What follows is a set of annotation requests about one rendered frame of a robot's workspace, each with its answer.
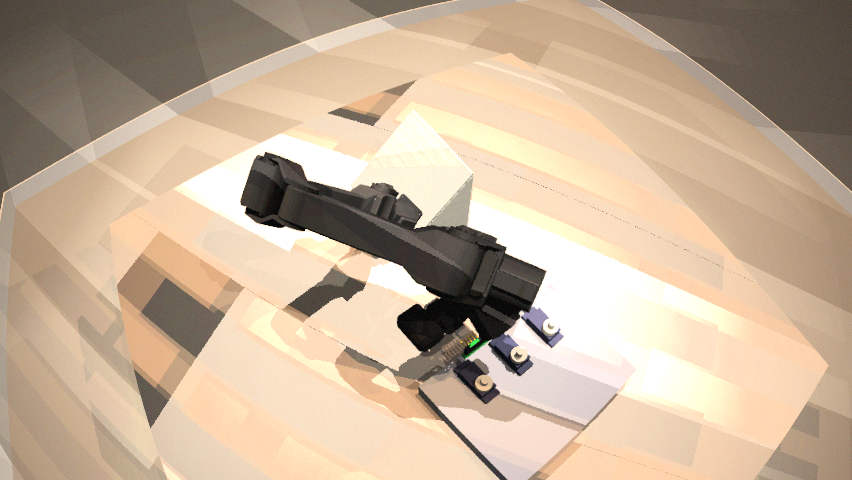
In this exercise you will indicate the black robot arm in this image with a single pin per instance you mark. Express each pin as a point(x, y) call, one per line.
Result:
point(459, 263)

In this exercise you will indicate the black pin header strip with green band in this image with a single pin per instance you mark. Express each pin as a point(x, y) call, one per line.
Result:
point(471, 348)

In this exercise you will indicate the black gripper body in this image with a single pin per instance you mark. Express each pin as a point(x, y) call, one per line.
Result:
point(423, 329)

